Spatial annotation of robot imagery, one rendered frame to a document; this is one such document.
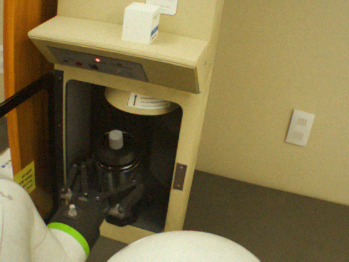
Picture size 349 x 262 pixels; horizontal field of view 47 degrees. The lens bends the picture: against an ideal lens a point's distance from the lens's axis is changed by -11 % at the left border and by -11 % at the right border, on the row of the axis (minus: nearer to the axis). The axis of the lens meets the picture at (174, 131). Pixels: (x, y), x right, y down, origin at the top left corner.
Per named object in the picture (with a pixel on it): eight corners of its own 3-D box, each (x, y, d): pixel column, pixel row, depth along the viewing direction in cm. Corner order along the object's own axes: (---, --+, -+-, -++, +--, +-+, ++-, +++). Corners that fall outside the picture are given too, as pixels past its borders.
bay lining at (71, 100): (101, 154, 130) (109, 41, 111) (187, 177, 126) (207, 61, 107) (67, 203, 109) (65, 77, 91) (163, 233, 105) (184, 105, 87)
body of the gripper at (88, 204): (99, 215, 76) (117, 186, 84) (58, 201, 77) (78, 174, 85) (99, 243, 80) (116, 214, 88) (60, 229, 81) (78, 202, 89)
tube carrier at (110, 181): (108, 186, 112) (103, 125, 97) (148, 198, 110) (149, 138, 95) (92, 217, 105) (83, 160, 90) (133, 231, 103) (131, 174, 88)
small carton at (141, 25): (130, 32, 78) (134, 1, 75) (157, 36, 78) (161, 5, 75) (121, 40, 74) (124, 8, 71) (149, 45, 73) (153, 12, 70)
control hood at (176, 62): (53, 58, 89) (55, 14, 84) (203, 90, 84) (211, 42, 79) (25, 79, 79) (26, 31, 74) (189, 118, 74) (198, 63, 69)
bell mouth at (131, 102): (121, 72, 108) (123, 52, 106) (191, 88, 106) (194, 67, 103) (91, 103, 94) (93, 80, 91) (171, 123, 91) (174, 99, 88)
